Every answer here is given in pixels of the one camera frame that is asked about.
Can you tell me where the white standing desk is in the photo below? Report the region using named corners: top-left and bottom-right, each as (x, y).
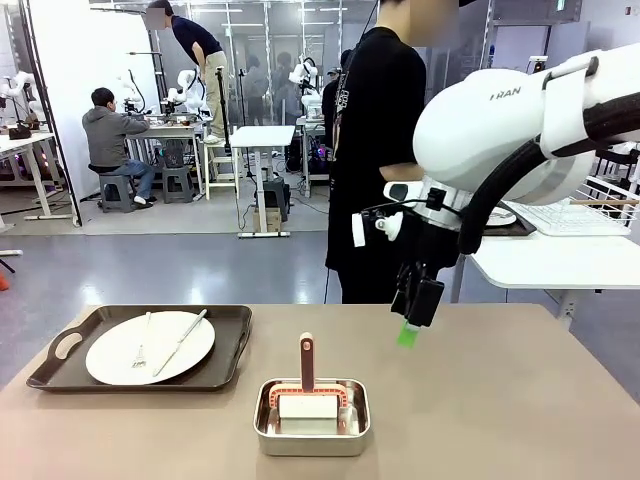
top-left (229, 124), bottom-right (297, 239)

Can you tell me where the grey plastic stool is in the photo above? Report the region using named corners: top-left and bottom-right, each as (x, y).
top-left (97, 173), bottom-right (136, 214)
top-left (161, 166), bottom-right (195, 205)

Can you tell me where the white side table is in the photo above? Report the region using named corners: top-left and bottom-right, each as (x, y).
top-left (462, 233), bottom-right (640, 331)

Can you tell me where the white wooden step stool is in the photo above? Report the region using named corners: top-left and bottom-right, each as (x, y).
top-left (201, 135), bottom-right (241, 201)

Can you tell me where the brown cardboard box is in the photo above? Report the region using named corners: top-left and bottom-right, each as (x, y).
top-left (252, 206), bottom-right (284, 235)

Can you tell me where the silver fork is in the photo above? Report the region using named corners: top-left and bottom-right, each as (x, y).
top-left (130, 311), bottom-right (153, 371)

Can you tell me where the pink handled lint roller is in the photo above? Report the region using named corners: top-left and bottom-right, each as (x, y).
top-left (269, 332), bottom-right (349, 435)

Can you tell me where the person in grey hoodie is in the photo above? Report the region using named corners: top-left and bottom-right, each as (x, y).
top-left (81, 87), bottom-right (159, 210)

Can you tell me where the person in navy shirt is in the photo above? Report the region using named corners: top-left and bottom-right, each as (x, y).
top-left (148, 0), bottom-right (229, 144)

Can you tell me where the brown serving tray with handles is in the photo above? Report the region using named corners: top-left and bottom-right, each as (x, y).
top-left (25, 304), bottom-right (254, 394)

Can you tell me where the dark serving tray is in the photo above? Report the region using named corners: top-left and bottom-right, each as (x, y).
top-left (480, 199), bottom-right (538, 237)

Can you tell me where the black computer case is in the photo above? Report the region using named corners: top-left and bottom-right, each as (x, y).
top-left (261, 180), bottom-right (291, 222)

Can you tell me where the rectangular metal tin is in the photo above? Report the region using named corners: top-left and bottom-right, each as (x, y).
top-left (253, 378), bottom-right (372, 457)

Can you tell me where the white workbench with robots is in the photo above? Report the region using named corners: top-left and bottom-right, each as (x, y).
top-left (124, 119), bottom-right (204, 199)

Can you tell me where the black mesh basket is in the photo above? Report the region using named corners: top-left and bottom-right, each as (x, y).
top-left (162, 139), bottom-right (186, 168)

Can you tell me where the silver table knife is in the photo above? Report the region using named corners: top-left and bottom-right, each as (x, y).
top-left (151, 308), bottom-right (208, 378)

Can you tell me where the black tripod pole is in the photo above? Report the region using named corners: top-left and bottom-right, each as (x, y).
top-left (214, 67), bottom-right (234, 156)

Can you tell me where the white wire dish rack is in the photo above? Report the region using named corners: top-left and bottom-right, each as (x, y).
top-left (502, 174), bottom-right (640, 238)

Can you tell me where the white desk with slanted legs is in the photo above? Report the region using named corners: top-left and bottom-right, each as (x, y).
top-left (0, 130), bottom-right (69, 221)

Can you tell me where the person in black t-shirt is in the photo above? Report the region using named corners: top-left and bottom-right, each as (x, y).
top-left (324, 0), bottom-right (461, 305)

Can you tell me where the person's right forearm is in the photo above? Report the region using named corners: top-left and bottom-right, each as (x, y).
top-left (379, 163), bottom-right (426, 182)

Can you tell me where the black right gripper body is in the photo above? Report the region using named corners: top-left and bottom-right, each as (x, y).
top-left (404, 220), bottom-right (464, 276)

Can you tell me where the white backdrop panel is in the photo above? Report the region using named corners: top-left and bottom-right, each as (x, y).
top-left (27, 0), bottom-right (161, 236)

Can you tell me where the white black wrist camera mount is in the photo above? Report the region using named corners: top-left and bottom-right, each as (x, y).
top-left (351, 208), bottom-right (404, 249)

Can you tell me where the person in black with khakis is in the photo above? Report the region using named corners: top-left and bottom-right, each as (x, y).
top-left (321, 48), bottom-right (354, 151)

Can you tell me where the person behind glass wall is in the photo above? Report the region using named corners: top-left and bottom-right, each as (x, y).
top-left (245, 54), bottom-right (271, 126)

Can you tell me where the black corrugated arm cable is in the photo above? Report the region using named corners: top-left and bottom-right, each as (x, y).
top-left (457, 92), bottom-right (640, 256)

